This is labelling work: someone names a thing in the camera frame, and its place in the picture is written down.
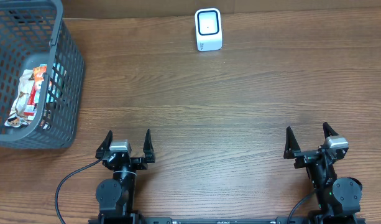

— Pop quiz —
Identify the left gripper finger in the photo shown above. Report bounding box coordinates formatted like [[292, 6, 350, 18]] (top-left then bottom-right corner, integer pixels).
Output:
[[143, 129, 155, 163], [95, 131, 113, 159]]

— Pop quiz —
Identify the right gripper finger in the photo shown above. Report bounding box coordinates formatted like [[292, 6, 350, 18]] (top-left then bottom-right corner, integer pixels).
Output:
[[323, 122, 339, 138], [283, 126, 301, 159]]

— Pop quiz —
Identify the teal orange tissue pack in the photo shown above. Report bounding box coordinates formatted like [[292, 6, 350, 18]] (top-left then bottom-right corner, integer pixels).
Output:
[[46, 63, 67, 103]]

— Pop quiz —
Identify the beige Pantree snack pouch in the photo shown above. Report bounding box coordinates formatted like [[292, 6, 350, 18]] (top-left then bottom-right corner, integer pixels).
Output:
[[4, 70, 38, 128]]

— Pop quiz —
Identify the red stick sachet pack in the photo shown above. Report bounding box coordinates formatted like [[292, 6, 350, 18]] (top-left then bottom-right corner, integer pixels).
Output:
[[24, 64, 47, 117]]

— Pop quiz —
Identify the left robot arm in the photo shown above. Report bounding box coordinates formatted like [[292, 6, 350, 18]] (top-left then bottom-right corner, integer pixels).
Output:
[[95, 130, 155, 224]]

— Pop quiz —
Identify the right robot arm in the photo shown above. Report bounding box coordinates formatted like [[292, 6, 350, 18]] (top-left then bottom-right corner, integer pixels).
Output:
[[283, 122, 365, 223]]

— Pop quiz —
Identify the white barcode scanner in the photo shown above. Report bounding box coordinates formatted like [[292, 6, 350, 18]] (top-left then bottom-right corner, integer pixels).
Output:
[[195, 7, 223, 52]]

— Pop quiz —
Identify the grey plastic mesh basket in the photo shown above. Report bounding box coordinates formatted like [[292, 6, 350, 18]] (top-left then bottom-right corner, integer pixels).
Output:
[[0, 1, 85, 149]]

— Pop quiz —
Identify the left black cable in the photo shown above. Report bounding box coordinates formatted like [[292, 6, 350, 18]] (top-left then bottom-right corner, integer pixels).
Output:
[[54, 158, 104, 224]]

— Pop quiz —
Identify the black cable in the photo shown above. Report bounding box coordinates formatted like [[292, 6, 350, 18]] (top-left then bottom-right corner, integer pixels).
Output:
[[286, 190, 317, 224], [54, 158, 104, 224]]

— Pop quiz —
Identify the right black cable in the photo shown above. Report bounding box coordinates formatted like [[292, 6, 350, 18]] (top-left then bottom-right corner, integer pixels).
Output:
[[286, 190, 317, 224]]

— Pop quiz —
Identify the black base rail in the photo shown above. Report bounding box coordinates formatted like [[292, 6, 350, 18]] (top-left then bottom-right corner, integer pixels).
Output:
[[88, 217, 365, 224]]

